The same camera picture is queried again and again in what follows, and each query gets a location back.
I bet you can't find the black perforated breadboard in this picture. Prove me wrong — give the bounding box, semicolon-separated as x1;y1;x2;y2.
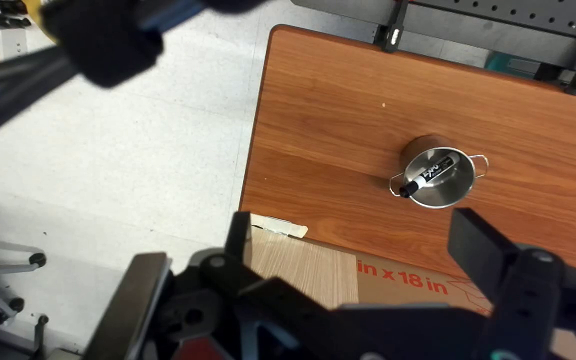
292;0;576;67

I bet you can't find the printed brown cardboard panel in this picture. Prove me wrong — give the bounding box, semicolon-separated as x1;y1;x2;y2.
244;210;496;318

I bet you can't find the light wood pattern panel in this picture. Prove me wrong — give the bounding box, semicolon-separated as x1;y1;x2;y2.
244;212;361;312

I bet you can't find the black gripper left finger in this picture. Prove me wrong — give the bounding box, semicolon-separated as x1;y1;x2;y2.
224;210;264;282

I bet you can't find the black camera stand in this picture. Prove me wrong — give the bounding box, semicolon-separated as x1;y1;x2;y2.
0;0;171;151

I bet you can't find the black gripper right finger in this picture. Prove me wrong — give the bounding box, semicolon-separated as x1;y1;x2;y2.
446;205;524;301

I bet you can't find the black marker with white label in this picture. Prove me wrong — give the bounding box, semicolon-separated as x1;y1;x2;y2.
397;153;461;200

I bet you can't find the small steel pot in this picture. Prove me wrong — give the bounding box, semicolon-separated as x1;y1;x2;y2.
387;131;493;210

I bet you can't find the white shelf unit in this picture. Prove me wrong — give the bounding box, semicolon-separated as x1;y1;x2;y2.
0;16;56;60

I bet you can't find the white paper strip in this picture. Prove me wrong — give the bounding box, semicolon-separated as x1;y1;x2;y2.
251;212;311;239

